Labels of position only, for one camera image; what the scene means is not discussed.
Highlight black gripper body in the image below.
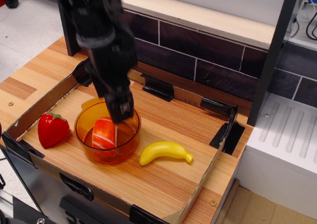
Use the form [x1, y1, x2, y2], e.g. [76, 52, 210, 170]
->
[84, 23, 137, 97]

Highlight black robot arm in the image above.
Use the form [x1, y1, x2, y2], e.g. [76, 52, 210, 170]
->
[58, 0, 137, 123]

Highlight black caster wheel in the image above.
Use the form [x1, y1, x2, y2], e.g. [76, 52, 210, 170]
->
[4, 0, 19, 8]

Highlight orange transparent plastic pot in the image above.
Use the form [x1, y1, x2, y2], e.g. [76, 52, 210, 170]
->
[74, 98, 141, 165]

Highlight dark shelf frame with tiles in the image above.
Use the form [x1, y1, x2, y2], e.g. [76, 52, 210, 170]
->
[57, 0, 317, 124]

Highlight cables in background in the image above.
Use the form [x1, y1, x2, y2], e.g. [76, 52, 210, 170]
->
[289, 0, 317, 40]

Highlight white toy sink drainboard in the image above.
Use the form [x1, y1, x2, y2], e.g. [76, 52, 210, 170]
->
[237, 94, 317, 219]

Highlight cardboard fence with black tape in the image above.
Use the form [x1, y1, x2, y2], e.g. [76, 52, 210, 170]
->
[1, 54, 246, 224]

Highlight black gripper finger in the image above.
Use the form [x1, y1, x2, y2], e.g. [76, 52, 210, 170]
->
[105, 86, 134, 123]

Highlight salmon sushi toy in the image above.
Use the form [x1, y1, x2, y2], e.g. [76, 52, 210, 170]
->
[92, 117, 117, 149]

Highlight red toy strawberry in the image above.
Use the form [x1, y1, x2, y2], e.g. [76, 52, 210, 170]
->
[38, 112, 70, 148]

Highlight yellow toy banana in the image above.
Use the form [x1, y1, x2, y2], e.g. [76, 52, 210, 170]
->
[139, 141, 193, 166]

